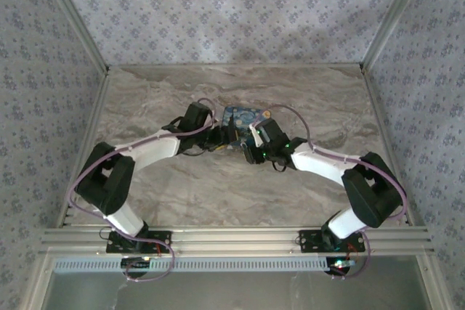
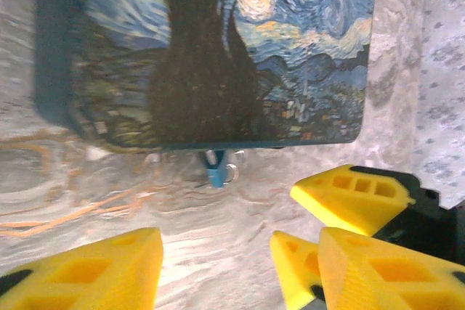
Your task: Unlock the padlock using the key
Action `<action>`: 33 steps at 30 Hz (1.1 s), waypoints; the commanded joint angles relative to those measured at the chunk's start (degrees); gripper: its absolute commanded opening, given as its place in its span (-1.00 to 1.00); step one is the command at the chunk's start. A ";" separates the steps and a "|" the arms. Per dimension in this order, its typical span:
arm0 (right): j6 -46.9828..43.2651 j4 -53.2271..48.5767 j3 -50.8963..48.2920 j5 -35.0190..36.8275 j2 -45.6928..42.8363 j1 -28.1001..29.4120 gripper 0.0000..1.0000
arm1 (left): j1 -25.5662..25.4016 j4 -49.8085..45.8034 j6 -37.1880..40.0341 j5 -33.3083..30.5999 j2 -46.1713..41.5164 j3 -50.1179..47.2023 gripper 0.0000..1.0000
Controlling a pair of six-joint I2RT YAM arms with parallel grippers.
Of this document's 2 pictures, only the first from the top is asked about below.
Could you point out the starry night print box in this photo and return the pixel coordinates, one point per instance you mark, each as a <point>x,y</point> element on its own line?
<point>243,119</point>

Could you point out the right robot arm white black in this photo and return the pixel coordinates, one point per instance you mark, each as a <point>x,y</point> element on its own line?
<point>316,165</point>

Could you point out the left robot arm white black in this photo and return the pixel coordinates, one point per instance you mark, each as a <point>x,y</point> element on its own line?
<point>160,148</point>

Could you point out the grey metal panel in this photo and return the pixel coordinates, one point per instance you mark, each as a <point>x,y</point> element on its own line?
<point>232,292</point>

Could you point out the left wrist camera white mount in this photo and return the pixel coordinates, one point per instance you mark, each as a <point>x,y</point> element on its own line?
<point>215,119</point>

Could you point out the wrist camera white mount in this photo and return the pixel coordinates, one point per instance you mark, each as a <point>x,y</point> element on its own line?
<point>257,135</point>
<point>215,119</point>

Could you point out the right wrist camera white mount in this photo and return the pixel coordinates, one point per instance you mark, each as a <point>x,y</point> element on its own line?
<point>257,135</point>

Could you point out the aluminium mounting rail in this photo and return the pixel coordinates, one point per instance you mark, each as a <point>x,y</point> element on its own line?
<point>232,241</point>

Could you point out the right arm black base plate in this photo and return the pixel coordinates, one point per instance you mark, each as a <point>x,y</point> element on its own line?
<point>309,242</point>

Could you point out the aluminium table edge rail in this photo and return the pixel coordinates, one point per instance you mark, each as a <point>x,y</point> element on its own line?
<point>90,125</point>
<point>380,121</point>

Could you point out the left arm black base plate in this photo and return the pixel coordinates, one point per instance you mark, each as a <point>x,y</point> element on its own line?
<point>163,246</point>

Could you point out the aluminium corner post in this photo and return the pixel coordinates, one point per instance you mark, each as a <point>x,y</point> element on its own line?
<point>75,16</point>
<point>393,16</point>

